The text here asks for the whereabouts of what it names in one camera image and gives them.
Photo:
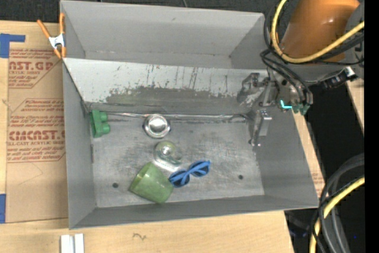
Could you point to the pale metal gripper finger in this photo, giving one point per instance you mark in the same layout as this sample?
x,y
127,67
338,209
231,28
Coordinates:
x,y
263,124
248,92

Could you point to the grey metal bin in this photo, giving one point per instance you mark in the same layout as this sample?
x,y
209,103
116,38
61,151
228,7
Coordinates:
x,y
183,32

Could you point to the blue sunglasses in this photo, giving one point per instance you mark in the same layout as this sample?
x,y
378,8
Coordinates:
x,y
189,173

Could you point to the green plastic cup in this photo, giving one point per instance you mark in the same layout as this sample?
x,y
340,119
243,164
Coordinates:
x,y
151,183

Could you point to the green toy building block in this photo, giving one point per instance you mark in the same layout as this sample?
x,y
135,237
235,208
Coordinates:
x,y
99,124

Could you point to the brown cardboard board, red print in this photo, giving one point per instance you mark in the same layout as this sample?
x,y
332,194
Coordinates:
x,y
32,157

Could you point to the black cylinder on white bracket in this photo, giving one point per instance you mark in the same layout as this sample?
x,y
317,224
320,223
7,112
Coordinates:
x,y
336,80

